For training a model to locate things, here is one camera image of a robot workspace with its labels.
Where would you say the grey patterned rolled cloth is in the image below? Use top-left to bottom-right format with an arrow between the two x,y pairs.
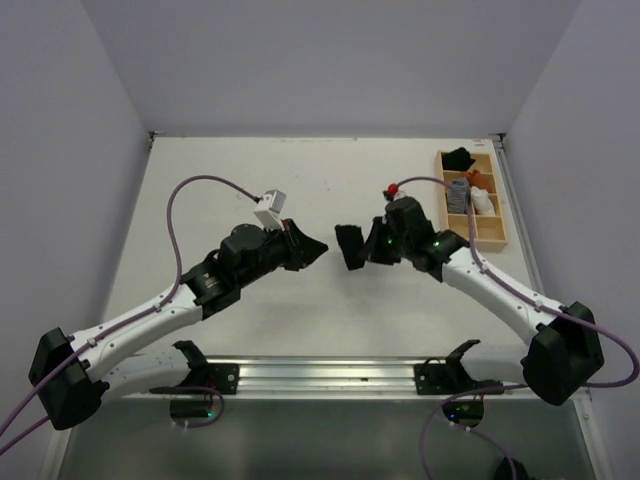
446,177 -> 471,214

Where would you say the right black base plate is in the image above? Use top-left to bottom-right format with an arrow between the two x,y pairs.
413,358 -> 503,395

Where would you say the purple cable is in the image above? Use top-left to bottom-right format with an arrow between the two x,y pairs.
0,175 -> 259,451
399,175 -> 640,480

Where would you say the orange rolled cloth in tray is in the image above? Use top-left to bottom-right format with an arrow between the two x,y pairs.
462,170 -> 495,193

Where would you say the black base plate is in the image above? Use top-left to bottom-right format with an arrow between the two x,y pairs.
413,358 -> 503,395
150,363 -> 240,395

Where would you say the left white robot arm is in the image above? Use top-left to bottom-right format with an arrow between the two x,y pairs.
28,219 -> 328,430

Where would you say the black underwear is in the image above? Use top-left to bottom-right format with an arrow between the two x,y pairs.
334,225 -> 366,271

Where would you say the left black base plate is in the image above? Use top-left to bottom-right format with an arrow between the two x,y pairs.
150,363 -> 240,395

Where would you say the white rolled cloth in tray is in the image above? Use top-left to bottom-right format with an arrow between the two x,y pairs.
470,187 -> 496,216

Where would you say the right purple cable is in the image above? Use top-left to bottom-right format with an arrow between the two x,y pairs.
399,175 -> 640,480

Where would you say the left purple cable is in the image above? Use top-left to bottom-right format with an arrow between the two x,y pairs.
0,175 -> 259,451

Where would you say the wooden compartment organizer tray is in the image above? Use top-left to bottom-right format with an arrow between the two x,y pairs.
435,147 -> 508,253

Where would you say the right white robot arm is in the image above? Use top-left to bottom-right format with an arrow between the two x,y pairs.
359,197 -> 604,405

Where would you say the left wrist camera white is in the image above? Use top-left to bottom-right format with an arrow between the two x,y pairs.
254,189 -> 286,231

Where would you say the black object bottom right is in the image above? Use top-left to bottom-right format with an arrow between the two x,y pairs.
492,457 -> 531,480

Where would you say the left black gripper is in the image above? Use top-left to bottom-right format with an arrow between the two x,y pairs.
237,217 -> 327,288

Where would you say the black rolled cloth in tray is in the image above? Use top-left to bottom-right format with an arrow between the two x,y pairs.
441,147 -> 475,172

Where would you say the aluminium mounting rail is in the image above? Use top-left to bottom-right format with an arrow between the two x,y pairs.
103,349 -> 524,402

